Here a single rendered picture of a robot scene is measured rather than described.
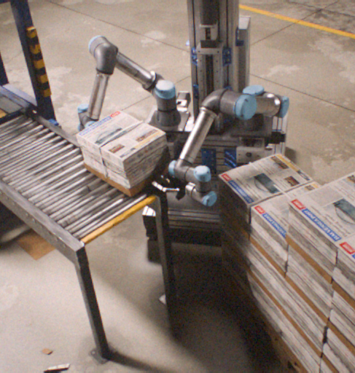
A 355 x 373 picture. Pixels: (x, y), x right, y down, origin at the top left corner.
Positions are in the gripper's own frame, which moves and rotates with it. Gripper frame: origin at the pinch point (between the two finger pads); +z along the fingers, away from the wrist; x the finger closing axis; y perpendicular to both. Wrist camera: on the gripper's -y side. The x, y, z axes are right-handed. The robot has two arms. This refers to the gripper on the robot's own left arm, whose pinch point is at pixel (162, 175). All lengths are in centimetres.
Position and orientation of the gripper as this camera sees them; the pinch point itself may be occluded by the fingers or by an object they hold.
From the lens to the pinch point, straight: 274.9
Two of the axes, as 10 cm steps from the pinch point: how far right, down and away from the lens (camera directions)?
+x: -7.1, 4.8, -5.1
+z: -7.0, -4.0, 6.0
